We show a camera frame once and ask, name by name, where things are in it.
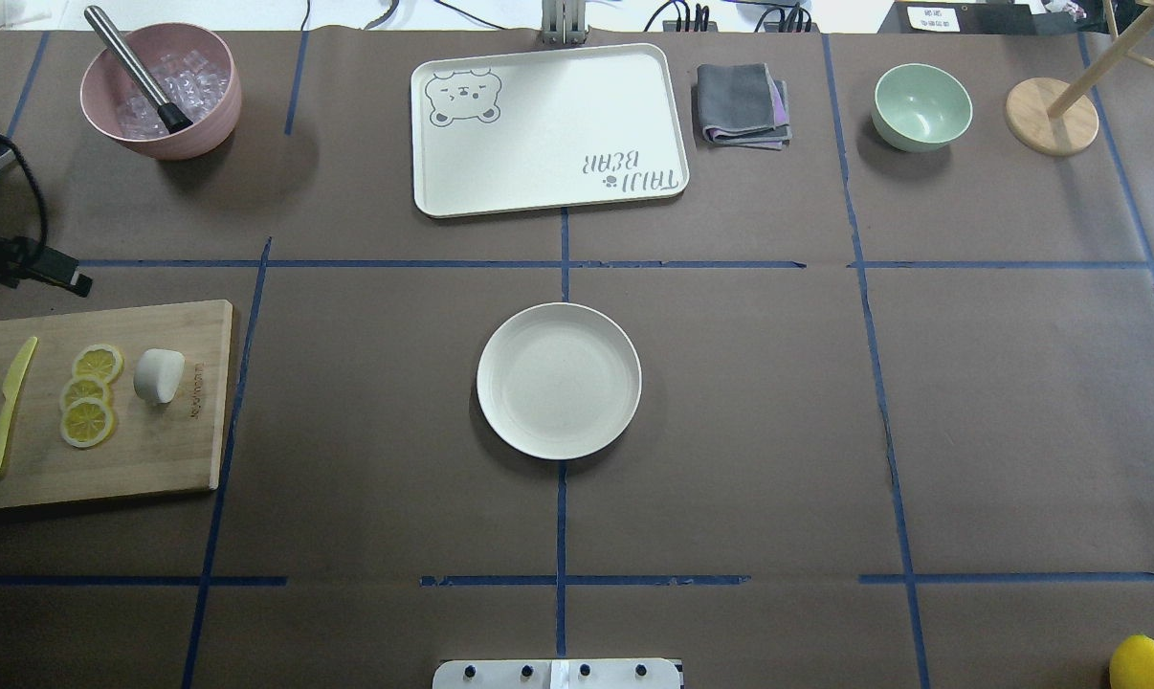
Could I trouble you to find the mint green bowl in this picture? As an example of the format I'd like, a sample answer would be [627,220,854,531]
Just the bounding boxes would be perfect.
[871,63,974,153]

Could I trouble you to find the lemon slice bottom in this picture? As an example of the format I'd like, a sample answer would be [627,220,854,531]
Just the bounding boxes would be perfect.
[59,398,115,450]

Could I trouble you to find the aluminium frame post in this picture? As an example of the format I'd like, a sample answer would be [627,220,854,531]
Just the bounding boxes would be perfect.
[541,0,589,45]

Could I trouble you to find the yellow plastic knife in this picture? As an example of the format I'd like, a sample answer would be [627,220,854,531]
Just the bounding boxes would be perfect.
[0,336,39,472]

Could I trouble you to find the cream round plate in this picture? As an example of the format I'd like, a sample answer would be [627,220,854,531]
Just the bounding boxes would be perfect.
[475,302,643,460]

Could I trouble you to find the wooden mug stand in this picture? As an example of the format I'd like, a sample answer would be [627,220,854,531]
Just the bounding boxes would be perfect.
[1003,1,1154,157]

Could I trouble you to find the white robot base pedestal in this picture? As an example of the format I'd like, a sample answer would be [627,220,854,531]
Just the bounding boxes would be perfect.
[432,657,685,688]

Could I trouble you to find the pink bowl with ice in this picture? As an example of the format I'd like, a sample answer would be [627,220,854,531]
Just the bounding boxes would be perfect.
[78,23,243,162]

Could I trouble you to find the white steamed bun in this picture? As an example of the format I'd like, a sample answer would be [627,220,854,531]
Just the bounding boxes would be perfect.
[132,349,185,405]

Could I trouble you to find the steel muddler black tip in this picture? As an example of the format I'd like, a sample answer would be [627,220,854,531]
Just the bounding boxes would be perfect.
[83,5,193,134]

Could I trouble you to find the lemon slice middle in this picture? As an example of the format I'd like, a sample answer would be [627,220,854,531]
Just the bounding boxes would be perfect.
[59,375,112,413]

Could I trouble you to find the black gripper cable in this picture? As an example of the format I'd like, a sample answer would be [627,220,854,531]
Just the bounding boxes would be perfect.
[0,129,52,289]

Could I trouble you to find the lemon slice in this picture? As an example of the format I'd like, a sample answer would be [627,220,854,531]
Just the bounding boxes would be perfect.
[59,398,115,450]
[72,344,123,384]
[59,375,112,413]

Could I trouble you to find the black phone stand box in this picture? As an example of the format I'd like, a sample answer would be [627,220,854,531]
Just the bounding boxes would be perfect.
[877,1,1037,35]

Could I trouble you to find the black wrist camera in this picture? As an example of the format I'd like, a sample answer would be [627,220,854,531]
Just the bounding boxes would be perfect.
[27,248,93,298]

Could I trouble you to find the white bear tray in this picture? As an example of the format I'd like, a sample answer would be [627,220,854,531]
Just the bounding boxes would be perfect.
[411,43,690,218]

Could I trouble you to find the yellow lemon upper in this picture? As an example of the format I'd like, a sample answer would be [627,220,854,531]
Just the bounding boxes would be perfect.
[1109,635,1154,688]

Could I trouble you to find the lemon slice top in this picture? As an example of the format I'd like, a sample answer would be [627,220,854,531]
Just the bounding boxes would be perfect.
[72,344,123,384]

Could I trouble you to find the grey folded cloth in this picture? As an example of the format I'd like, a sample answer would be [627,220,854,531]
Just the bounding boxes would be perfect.
[696,63,792,149]

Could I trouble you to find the bamboo cutting board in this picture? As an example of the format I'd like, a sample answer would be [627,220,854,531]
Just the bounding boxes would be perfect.
[0,300,234,507]

